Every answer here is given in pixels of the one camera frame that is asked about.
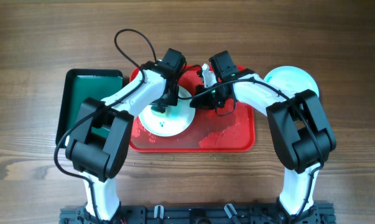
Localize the white plate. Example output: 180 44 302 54
264 66 320 97
139 98 195 137

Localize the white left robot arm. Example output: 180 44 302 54
56 61 185 223

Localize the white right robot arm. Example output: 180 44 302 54
190 68 336 223

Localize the black tub with green water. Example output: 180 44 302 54
55 68 123 144

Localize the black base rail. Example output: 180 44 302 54
58 203 336 224

